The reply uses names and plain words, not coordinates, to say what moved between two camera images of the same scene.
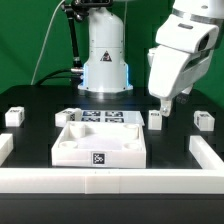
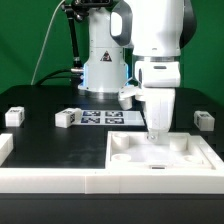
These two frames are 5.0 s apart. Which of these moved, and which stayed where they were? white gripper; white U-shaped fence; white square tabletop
Moved: white gripper; white square tabletop
Stayed: white U-shaped fence
